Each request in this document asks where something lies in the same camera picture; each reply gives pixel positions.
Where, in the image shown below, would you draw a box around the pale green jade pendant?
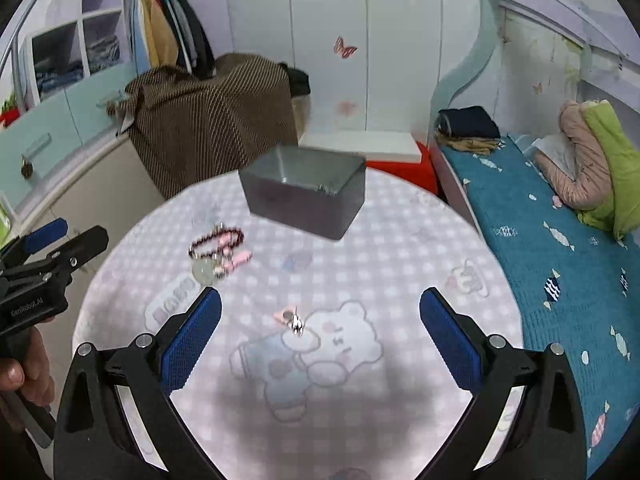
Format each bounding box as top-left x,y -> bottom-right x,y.
192,258 -> 217,286

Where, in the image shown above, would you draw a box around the white pillow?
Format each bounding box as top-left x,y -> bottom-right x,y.
532,132 -> 576,180

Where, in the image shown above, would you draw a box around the white foam board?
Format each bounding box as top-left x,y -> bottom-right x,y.
299,130 -> 422,164

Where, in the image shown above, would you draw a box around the hanging clothes row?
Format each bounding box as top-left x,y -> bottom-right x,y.
124,0 -> 216,79

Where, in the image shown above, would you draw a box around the pink butterfly wall sticker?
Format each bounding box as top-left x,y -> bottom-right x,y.
333,36 -> 358,60

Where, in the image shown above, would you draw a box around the mint drawer cabinet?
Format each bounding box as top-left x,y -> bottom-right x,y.
1,62 -> 136,209

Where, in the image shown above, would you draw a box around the grey metal tin box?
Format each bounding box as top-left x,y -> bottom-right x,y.
239,145 -> 367,240

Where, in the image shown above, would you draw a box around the white low cabinet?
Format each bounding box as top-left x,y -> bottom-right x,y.
8,131 -> 166,271

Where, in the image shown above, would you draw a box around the dark navy folded clothes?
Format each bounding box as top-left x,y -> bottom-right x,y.
435,106 -> 500,140

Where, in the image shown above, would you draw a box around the teal patterned bed mattress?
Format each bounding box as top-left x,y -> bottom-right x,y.
442,139 -> 639,479

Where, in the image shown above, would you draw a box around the green packaging bag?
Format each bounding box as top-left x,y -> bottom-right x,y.
0,192 -> 15,248

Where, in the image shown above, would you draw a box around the pinecone drawer ornament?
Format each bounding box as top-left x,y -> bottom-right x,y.
21,157 -> 34,180

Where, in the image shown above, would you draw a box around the lilac shelf cabinet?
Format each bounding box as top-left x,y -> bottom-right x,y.
1,0 -> 130,113

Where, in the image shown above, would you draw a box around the tan folded clothes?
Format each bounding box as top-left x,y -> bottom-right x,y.
436,133 -> 503,156

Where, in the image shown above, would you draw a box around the red storage bench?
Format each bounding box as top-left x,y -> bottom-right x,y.
367,142 -> 439,195

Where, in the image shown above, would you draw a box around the dark red bead bracelet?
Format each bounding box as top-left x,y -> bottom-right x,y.
188,225 -> 246,260

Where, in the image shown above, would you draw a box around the brown striped cloth cover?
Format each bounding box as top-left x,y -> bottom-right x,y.
106,53 -> 298,200

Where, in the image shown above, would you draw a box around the left hand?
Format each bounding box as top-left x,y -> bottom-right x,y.
1,326 -> 55,408

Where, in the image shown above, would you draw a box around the pink checkered cartoon tablecloth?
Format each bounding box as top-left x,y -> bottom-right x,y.
73,170 -> 523,479

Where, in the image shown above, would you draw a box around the black garment behind cover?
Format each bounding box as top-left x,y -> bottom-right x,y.
279,62 -> 311,98

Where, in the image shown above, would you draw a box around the mint bunk bed frame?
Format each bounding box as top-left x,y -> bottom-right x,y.
426,0 -> 640,146

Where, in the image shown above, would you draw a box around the pink hair clip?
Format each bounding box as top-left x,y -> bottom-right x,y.
219,249 -> 253,275

